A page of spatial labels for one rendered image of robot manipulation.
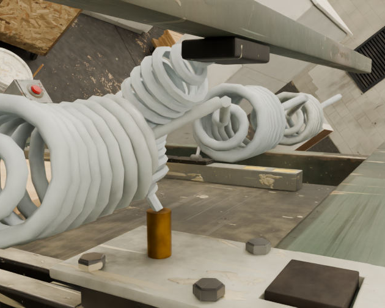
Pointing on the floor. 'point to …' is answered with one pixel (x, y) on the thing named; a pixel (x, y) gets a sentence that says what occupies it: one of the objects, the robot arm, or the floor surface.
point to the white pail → (5, 69)
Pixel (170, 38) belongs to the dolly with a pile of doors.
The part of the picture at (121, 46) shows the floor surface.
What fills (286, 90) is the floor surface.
